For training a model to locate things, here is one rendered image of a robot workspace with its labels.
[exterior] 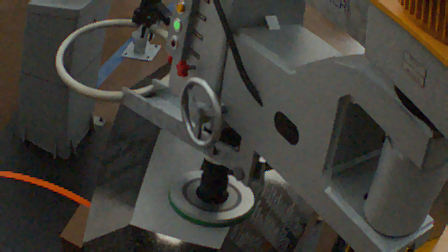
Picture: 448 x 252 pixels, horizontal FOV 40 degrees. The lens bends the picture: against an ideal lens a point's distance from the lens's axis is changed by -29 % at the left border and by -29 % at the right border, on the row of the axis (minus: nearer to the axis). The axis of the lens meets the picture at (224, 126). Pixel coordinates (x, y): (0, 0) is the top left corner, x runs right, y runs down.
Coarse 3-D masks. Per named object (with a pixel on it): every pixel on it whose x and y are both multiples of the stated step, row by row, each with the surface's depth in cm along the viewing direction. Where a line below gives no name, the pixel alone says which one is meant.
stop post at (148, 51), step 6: (132, 42) 459; (138, 42) 444; (126, 48) 452; (132, 48) 453; (138, 48) 446; (144, 48) 445; (150, 48) 454; (156, 48) 455; (126, 54) 445; (132, 54) 446; (138, 54) 447; (144, 54) 447; (150, 54) 448; (144, 60) 443; (150, 60) 442
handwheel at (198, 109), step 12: (192, 84) 173; (204, 84) 169; (192, 96) 174; (216, 96) 168; (180, 108) 179; (192, 108) 173; (204, 108) 172; (216, 108) 167; (192, 120) 174; (204, 120) 172; (216, 120) 167; (192, 132) 177; (216, 132) 168; (204, 144) 173
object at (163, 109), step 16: (128, 96) 227; (160, 96) 233; (144, 112) 219; (160, 112) 210; (176, 112) 221; (176, 128) 204; (192, 144) 199; (224, 144) 187; (224, 160) 188; (240, 176) 177; (256, 176) 178
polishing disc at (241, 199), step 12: (180, 180) 211; (192, 180) 212; (180, 192) 207; (192, 192) 208; (228, 192) 210; (240, 192) 211; (180, 204) 203; (192, 204) 203; (204, 204) 204; (216, 204) 205; (228, 204) 206; (240, 204) 206; (252, 204) 207; (192, 216) 200; (204, 216) 200; (216, 216) 201; (228, 216) 201; (240, 216) 202
